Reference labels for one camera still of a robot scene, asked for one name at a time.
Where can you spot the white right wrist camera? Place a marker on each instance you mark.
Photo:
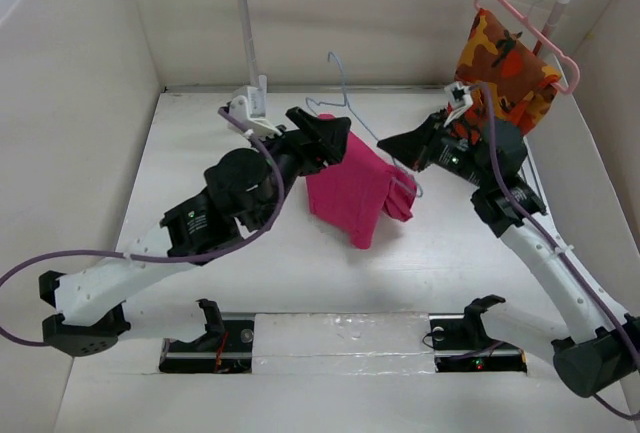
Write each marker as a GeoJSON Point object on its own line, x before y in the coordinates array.
{"type": "Point", "coordinates": [459, 100]}

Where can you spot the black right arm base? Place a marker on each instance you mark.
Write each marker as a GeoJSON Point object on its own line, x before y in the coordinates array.
{"type": "Point", "coordinates": [460, 343]}

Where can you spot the light blue wire hanger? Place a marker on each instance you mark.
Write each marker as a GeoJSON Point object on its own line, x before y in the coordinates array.
{"type": "Point", "coordinates": [350, 108]}

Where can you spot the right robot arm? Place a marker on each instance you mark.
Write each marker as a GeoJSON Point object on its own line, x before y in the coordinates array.
{"type": "Point", "coordinates": [597, 343]}

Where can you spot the pink plastic hanger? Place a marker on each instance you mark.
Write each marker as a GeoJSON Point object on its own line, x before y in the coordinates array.
{"type": "Point", "coordinates": [568, 86]}

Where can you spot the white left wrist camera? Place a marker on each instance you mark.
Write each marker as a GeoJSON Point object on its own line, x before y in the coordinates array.
{"type": "Point", "coordinates": [248, 108]}

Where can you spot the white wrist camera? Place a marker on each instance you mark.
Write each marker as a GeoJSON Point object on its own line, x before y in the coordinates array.
{"type": "Point", "coordinates": [248, 108]}
{"type": "Point", "coordinates": [459, 100]}

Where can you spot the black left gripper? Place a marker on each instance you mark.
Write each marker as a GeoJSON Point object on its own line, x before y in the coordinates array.
{"type": "Point", "coordinates": [328, 135]}

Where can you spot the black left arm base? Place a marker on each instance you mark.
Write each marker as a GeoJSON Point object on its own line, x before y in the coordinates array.
{"type": "Point", "coordinates": [225, 347]}

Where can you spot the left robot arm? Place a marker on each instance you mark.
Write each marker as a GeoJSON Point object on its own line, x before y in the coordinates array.
{"type": "Point", "coordinates": [101, 305]}

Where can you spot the orange camouflage shorts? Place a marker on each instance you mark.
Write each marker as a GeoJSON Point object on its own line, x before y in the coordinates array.
{"type": "Point", "coordinates": [522, 86]}

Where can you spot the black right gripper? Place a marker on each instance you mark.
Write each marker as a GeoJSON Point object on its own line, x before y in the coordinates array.
{"type": "Point", "coordinates": [410, 147]}

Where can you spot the pink trousers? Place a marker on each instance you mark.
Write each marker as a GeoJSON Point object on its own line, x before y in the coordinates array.
{"type": "Point", "coordinates": [353, 194]}

